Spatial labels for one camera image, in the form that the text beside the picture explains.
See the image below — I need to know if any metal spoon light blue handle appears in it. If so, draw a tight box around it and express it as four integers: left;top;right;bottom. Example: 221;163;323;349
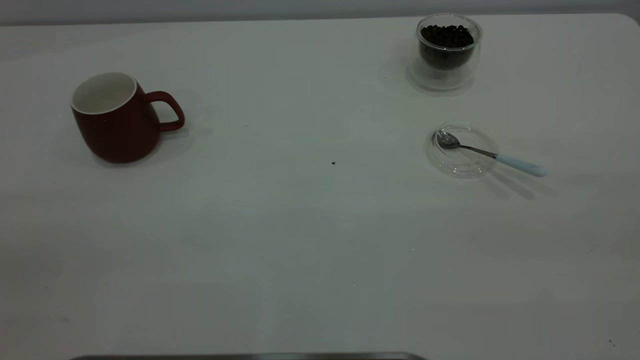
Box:
436;130;548;178

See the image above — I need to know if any red ceramic mug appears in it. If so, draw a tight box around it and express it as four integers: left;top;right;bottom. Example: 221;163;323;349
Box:
70;72;186;164

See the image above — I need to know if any clear glass cup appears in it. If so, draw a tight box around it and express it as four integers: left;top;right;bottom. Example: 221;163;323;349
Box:
407;12;484;94

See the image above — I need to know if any dark coffee beans pile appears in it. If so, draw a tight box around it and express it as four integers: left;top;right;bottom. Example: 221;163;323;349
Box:
420;24;475;70

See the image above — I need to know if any clear glass saucer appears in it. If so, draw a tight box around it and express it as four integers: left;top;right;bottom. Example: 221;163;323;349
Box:
426;121;500;178

